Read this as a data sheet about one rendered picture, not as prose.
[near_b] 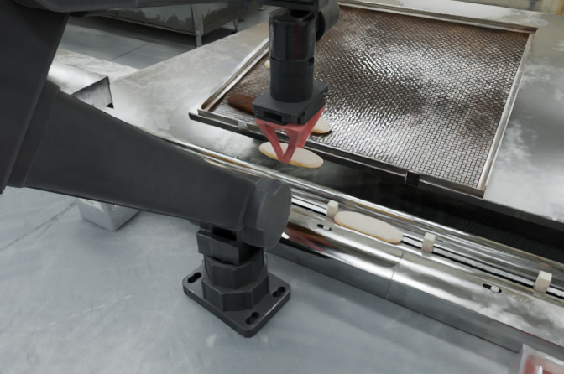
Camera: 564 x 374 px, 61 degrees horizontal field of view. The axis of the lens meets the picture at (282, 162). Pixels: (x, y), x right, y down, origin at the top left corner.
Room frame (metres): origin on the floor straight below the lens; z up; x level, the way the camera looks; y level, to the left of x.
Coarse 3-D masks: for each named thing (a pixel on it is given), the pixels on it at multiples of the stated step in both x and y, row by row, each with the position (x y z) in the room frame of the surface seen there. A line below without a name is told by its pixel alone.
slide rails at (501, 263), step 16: (208, 160) 0.67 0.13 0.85; (304, 192) 0.58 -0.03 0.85; (352, 208) 0.54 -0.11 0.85; (336, 224) 0.51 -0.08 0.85; (400, 224) 0.51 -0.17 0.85; (416, 240) 0.48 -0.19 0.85; (448, 240) 0.48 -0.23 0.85; (432, 256) 0.45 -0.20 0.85; (464, 256) 0.45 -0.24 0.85; (480, 256) 0.45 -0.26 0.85; (496, 256) 0.45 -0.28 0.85; (480, 272) 0.42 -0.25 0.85; (512, 272) 0.42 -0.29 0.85; (528, 272) 0.42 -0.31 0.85; (528, 288) 0.39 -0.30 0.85; (560, 288) 0.39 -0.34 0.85
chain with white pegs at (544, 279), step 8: (304, 208) 0.56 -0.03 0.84; (328, 208) 0.53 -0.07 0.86; (336, 208) 0.52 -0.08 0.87; (328, 216) 0.53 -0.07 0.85; (424, 240) 0.46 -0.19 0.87; (432, 240) 0.46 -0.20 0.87; (424, 248) 0.46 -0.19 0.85; (440, 256) 0.46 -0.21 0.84; (464, 264) 0.44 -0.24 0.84; (488, 272) 0.43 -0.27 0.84; (544, 272) 0.40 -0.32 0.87; (512, 280) 0.41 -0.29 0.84; (536, 280) 0.40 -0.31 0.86; (544, 280) 0.39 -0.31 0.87; (536, 288) 0.39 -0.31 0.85; (544, 288) 0.39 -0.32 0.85; (560, 296) 0.39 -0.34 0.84
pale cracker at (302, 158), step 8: (264, 144) 0.59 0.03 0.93; (280, 144) 0.59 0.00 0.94; (264, 152) 0.57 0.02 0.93; (272, 152) 0.57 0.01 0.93; (296, 152) 0.57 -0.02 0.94; (304, 152) 0.57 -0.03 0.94; (296, 160) 0.55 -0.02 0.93; (304, 160) 0.55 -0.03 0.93; (312, 160) 0.55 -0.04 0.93; (320, 160) 0.55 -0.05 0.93; (312, 168) 0.54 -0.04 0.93
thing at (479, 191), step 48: (336, 48) 0.96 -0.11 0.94; (384, 48) 0.94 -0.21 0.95; (480, 48) 0.91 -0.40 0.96; (528, 48) 0.89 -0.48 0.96; (336, 96) 0.79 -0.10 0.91; (384, 96) 0.77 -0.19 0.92; (480, 96) 0.75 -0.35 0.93; (336, 144) 0.66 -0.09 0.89; (384, 144) 0.65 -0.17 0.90; (480, 192) 0.52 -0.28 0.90
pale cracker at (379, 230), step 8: (336, 216) 0.52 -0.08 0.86; (344, 216) 0.51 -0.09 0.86; (352, 216) 0.51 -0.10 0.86; (360, 216) 0.51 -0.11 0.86; (344, 224) 0.50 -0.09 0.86; (352, 224) 0.50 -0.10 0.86; (360, 224) 0.50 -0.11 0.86; (368, 224) 0.50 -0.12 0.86; (376, 224) 0.50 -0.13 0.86; (384, 224) 0.50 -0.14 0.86; (360, 232) 0.49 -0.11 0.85; (368, 232) 0.48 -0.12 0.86; (376, 232) 0.48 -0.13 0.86; (384, 232) 0.48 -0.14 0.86; (392, 232) 0.48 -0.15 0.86; (400, 232) 0.49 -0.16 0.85; (384, 240) 0.47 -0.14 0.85; (392, 240) 0.47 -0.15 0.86; (400, 240) 0.47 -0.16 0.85
